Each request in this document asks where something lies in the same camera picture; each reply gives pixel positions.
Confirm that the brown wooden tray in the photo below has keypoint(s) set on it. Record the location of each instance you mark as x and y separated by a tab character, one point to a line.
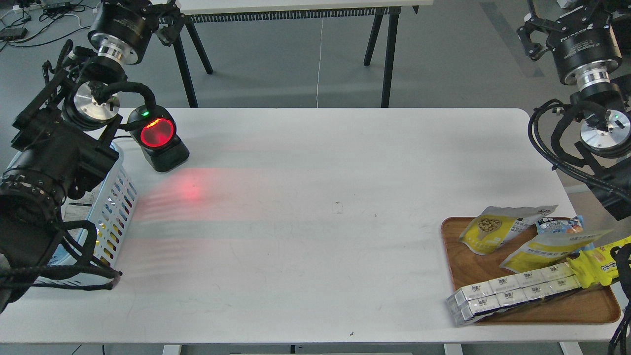
584	306

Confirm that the yellow white pouch on tray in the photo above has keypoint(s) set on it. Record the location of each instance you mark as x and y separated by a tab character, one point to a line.
548	248

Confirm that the yellow snack packet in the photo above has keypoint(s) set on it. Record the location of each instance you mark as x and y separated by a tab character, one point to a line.
597	266

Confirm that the yellow white snack pouch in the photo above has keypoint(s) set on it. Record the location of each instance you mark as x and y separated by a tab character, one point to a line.
497	225

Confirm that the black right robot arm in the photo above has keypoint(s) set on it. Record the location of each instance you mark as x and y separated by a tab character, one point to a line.
589	138

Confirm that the light blue plastic basket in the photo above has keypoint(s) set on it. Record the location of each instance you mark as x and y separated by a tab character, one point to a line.
114	207

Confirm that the white boxed snack multipack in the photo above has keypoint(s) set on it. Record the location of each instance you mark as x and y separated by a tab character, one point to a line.
474	302

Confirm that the black barcode scanner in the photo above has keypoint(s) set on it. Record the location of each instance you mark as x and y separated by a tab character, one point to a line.
158	140

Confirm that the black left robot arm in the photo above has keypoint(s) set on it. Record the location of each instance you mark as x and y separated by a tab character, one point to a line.
89	98

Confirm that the white snack package in basket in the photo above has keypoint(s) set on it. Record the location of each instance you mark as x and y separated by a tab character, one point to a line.
79	209

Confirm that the blue snack bag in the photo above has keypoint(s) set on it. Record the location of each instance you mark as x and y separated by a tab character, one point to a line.
552	225

